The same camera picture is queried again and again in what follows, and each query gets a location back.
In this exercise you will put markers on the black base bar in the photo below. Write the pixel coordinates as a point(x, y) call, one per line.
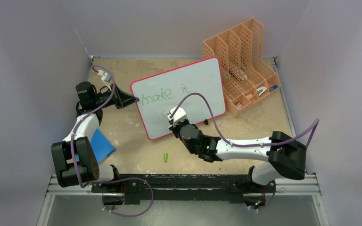
point(235, 189)

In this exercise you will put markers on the pink framed whiteboard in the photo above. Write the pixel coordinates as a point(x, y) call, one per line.
point(160, 93)

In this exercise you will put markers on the blue small item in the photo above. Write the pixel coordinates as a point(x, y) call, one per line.
point(272, 88)

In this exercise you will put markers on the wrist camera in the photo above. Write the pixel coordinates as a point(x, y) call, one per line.
point(176, 115)
point(106, 78)

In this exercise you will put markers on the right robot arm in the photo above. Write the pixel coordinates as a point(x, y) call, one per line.
point(281, 155)

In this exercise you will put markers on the blue book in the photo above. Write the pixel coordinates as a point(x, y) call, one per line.
point(101, 146)

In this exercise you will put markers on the white stapler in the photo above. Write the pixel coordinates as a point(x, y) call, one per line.
point(261, 90)

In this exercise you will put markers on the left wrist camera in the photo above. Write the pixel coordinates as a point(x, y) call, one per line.
point(106, 78)

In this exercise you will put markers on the orange file organizer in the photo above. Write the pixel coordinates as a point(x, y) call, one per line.
point(240, 54)

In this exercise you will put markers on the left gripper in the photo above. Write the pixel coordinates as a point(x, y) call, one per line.
point(121, 99)

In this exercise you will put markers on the aluminium frame rail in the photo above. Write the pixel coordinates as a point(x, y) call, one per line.
point(296, 203)

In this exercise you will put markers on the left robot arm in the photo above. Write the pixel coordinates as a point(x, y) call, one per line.
point(74, 160)

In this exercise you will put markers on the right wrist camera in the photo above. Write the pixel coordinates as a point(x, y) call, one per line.
point(176, 115)

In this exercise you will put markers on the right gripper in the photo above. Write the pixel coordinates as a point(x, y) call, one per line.
point(174, 128)

